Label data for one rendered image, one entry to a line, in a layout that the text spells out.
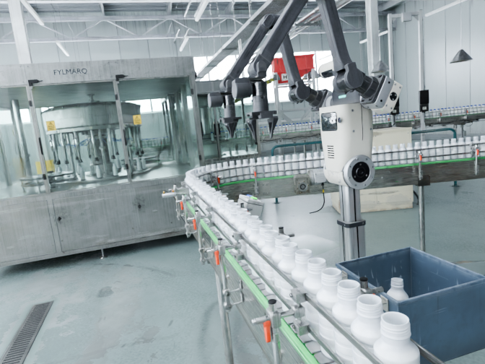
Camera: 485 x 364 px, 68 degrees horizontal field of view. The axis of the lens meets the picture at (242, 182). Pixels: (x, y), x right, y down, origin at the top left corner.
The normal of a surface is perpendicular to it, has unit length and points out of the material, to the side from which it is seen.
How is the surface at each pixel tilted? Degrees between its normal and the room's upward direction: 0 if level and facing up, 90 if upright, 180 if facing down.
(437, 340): 90
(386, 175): 90
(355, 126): 90
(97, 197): 90
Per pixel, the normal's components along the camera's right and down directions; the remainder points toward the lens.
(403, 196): -0.02, 0.14
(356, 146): 0.29, 0.30
